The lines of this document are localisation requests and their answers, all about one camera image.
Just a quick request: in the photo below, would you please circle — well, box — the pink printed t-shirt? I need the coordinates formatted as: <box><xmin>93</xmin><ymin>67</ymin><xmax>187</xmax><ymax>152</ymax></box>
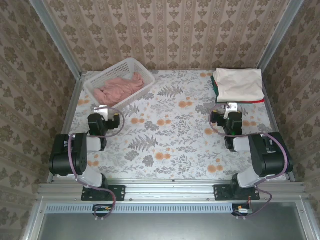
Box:
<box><xmin>93</xmin><ymin>72</ymin><xmax>145</xmax><ymax>106</ymax></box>

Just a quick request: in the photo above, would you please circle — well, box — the white plastic mesh basket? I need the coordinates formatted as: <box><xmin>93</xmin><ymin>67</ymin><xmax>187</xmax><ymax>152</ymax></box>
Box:
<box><xmin>83</xmin><ymin>57</ymin><xmax>156</xmax><ymax>111</ymax></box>

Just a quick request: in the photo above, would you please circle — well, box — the stack of folded clothes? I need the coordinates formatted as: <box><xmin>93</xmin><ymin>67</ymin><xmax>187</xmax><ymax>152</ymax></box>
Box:
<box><xmin>212</xmin><ymin>67</ymin><xmax>265</xmax><ymax>103</ymax></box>

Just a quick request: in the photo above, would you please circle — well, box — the red folded t-shirt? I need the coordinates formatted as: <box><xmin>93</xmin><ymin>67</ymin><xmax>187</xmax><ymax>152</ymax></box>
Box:
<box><xmin>216</xmin><ymin>98</ymin><xmax>265</xmax><ymax>104</ymax></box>

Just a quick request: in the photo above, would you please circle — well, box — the floral tablecloth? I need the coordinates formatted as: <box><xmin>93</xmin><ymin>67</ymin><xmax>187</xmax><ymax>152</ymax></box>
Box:
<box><xmin>57</xmin><ymin>69</ymin><xmax>288</xmax><ymax>181</ymax></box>

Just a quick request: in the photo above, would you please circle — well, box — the grey metal panel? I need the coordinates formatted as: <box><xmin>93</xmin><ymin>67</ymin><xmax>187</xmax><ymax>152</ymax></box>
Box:
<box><xmin>37</xmin><ymin>202</ymin><xmax>309</xmax><ymax>240</ymax></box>

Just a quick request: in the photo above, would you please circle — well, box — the aluminium table side rail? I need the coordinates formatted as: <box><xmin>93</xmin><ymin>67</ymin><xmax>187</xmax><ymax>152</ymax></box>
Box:
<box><xmin>261</xmin><ymin>69</ymin><xmax>296</xmax><ymax>183</ymax></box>
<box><xmin>46</xmin><ymin>72</ymin><xmax>84</xmax><ymax>184</ymax></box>

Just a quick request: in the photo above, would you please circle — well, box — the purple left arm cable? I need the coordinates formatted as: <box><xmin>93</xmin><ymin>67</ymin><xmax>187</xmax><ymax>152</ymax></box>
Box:
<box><xmin>68</xmin><ymin>107</ymin><xmax>126</xmax><ymax>221</ymax></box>

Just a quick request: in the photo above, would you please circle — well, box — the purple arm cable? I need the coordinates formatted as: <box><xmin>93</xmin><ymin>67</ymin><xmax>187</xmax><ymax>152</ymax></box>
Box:
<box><xmin>209</xmin><ymin>103</ymin><xmax>289</xmax><ymax>221</ymax></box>
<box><xmin>68</xmin><ymin>107</ymin><xmax>126</xmax><ymax>221</ymax></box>

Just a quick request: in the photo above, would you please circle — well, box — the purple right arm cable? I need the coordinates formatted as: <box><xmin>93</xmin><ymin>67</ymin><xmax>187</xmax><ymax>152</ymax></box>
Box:
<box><xmin>209</xmin><ymin>103</ymin><xmax>289</xmax><ymax>221</ymax></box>

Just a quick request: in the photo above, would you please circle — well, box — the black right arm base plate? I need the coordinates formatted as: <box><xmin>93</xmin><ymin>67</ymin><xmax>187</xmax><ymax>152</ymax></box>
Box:
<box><xmin>214</xmin><ymin>184</ymin><xmax>261</xmax><ymax>201</ymax></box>

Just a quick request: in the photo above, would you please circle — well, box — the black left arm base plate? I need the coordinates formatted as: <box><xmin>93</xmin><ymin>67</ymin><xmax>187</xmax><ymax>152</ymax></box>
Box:
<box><xmin>81</xmin><ymin>184</ymin><xmax>126</xmax><ymax>201</ymax></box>

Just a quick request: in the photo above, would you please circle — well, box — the black cable connector box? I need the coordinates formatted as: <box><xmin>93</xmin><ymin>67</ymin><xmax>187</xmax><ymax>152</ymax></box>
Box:
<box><xmin>92</xmin><ymin>203</ymin><xmax>116</xmax><ymax>218</ymax></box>
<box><xmin>232</xmin><ymin>202</ymin><xmax>254</xmax><ymax>218</ymax></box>

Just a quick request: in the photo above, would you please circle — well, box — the aluminium mounting rail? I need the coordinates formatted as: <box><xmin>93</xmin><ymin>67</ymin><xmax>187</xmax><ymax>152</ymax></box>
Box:
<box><xmin>37</xmin><ymin>182</ymin><xmax>308</xmax><ymax>201</ymax></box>

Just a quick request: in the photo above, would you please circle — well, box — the aluminium frame post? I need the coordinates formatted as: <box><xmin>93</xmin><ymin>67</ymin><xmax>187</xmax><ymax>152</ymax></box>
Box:
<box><xmin>257</xmin><ymin>0</ymin><xmax>306</xmax><ymax>74</ymax></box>
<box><xmin>28</xmin><ymin>0</ymin><xmax>84</xmax><ymax>79</ymax></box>

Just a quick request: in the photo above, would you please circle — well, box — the grey slotted cable duct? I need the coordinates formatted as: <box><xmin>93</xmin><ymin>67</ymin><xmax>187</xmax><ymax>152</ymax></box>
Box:
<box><xmin>46</xmin><ymin>203</ymin><xmax>236</xmax><ymax>214</ymax></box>

